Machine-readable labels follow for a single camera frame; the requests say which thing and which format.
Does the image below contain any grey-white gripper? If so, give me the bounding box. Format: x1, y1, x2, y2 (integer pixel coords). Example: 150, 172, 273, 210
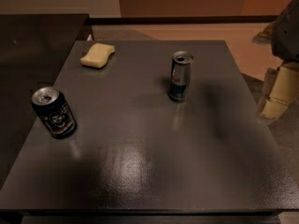
252, 0, 299, 121

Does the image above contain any slim silver-blue Red Bull can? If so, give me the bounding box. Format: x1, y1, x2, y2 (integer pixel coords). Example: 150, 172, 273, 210
168, 50, 193, 102

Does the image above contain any dark blue Pepsi can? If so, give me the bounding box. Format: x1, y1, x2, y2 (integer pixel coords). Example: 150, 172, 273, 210
31, 87, 77, 139

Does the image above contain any yellow sponge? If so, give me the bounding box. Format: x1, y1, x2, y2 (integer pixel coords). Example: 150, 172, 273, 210
80, 43, 115, 69

